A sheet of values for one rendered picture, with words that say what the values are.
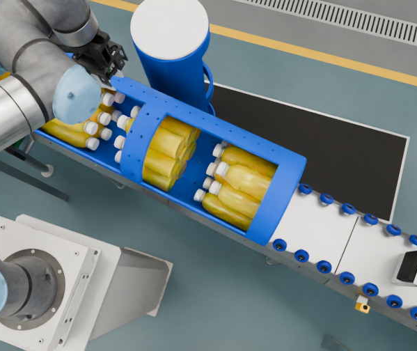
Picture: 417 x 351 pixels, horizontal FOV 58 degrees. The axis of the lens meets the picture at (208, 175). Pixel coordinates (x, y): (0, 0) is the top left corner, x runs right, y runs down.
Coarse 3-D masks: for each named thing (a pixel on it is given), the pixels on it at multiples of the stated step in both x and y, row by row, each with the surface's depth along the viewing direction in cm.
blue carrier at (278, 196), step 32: (128, 96) 128; (160, 96) 109; (224, 128) 104; (96, 160) 113; (128, 160) 105; (192, 160) 128; (288, 160) 100; (160, 192) 110; (192, 192) 123; (288, 192) 96; (224, 224) 107; (256, 224) 99
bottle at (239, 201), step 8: (224, 184) 109; (216, 192) 108; (224, 192) 107; (232, 192) 106; (240, 192) 106; (224, 200) 107; (232, 200) 106; (240, 200) 106; (248, 200) 105; (256, 200) 106; (232, 208) 108; (240, 208) 106; (248, 208) 105; (256, 208) 105; (248, 216) 107
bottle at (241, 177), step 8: (232, 168) 104; (240, 168) 103; (248, 168) 104; (232, 176) 103; (240, 176) 102; (248, 176) 102; (256, 176) 102; (264, 176) 103; (232, 184) 104; (240, 184) 103; (248, 184) 102; (256, 184) 102; (264, 184) 101; (248, 192) 103; (256, 192) 102; (264, 192) 101
